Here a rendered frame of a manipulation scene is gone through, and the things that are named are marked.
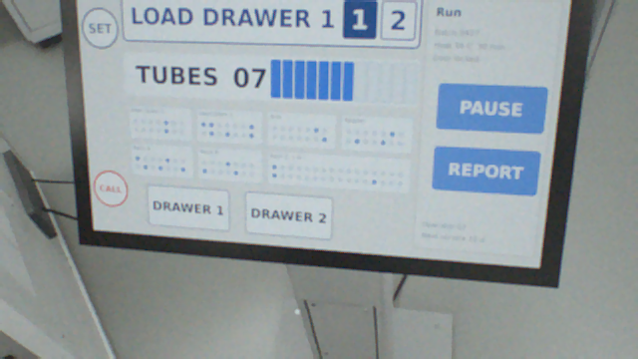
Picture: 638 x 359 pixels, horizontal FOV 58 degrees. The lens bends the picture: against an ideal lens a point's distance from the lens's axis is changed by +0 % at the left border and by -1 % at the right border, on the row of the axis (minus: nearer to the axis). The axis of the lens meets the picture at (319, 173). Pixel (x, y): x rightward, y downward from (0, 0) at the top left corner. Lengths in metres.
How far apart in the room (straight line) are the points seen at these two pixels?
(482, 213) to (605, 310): 1.18
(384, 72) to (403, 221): 0.15
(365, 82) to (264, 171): 0.14
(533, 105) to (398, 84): 0.13
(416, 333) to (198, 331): 0.59
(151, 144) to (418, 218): 0.29
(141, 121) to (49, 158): 1.63
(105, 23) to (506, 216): 0.45
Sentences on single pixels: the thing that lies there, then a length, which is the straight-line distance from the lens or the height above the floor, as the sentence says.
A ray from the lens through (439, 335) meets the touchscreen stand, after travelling 1.59.
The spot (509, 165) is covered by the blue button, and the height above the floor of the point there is 1.06.
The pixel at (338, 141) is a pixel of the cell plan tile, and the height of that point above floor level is 1.07.
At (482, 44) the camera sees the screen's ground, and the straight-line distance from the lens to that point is 0.57.
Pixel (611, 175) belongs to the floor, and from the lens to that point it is 1.99.
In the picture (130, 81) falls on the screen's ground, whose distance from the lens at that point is 0.64.
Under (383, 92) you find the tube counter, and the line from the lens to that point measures 0.57.
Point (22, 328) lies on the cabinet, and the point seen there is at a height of 0.60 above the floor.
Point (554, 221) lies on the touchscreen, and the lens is 0.60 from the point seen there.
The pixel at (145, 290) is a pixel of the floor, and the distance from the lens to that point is 1.81.
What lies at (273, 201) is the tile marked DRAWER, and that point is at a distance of 0.61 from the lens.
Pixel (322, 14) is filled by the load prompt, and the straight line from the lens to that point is 0.57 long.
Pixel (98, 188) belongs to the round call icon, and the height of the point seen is 1.01.
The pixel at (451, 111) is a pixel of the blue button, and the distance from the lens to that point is 0.57.
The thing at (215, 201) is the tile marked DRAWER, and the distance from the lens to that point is 0.63.
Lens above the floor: 1.51
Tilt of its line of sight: 53 degrees down
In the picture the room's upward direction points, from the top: 10 degrees counter-clockwise
